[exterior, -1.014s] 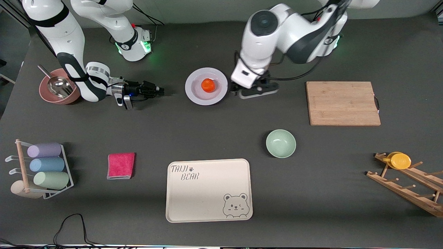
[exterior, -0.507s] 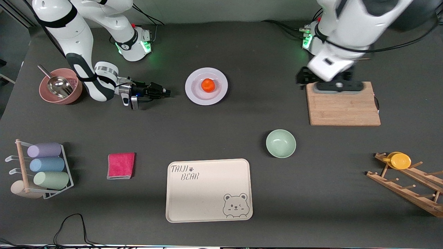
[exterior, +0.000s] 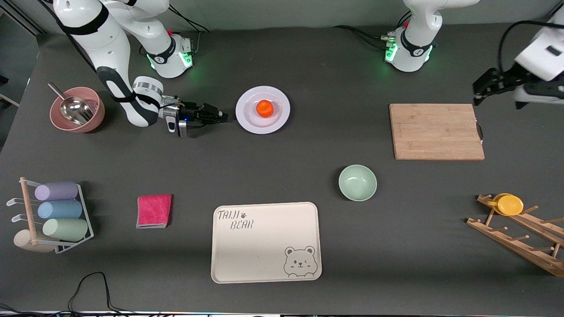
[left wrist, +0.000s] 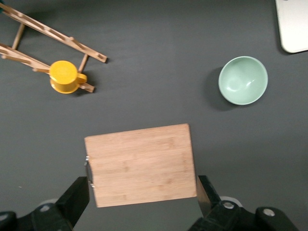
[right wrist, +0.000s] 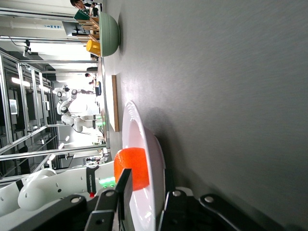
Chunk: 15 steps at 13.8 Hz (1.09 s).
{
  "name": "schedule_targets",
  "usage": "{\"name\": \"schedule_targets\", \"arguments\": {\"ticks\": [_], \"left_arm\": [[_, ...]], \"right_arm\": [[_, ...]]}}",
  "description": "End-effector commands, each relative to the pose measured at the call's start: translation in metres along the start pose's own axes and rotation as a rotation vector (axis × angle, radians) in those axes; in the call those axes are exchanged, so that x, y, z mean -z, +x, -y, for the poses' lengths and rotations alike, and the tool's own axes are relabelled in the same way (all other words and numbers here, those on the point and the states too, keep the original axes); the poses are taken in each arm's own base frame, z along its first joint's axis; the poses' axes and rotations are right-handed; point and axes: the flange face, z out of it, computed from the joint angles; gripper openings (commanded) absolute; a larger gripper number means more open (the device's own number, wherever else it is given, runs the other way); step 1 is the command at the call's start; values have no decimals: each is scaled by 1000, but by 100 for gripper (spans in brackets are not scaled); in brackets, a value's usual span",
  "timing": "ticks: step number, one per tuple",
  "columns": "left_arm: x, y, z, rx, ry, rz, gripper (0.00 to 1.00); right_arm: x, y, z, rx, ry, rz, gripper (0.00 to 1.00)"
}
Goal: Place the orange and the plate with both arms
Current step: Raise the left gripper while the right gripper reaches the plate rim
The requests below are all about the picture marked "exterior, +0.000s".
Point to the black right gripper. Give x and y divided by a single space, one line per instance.
192 112

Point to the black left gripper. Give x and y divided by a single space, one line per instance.
506 79

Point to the white round plate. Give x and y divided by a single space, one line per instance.
246 119

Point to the orange fruit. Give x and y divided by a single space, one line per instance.
265 108

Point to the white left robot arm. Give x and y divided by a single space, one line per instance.
412 55

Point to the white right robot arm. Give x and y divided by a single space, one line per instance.
101 48

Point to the wooden cutting board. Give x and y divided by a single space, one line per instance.
434 132

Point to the pink folded cloth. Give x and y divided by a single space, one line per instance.
153 210

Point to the pink bowl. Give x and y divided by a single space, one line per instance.
94 115

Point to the yellow cup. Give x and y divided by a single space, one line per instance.
510 205

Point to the metal scoop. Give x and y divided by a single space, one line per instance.
76 110

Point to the cream bear print tray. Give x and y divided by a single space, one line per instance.
260 251

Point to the light green bowl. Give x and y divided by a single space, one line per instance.
357 182

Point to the wooden dish rack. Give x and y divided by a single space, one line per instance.
520 246

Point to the purple cup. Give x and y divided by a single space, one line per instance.
57 191

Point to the blue cup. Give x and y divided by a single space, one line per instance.
61 209

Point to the green cup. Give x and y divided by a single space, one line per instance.
66 229

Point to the beige cup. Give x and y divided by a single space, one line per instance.
22 242

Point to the black wall rail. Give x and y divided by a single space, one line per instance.
26 22

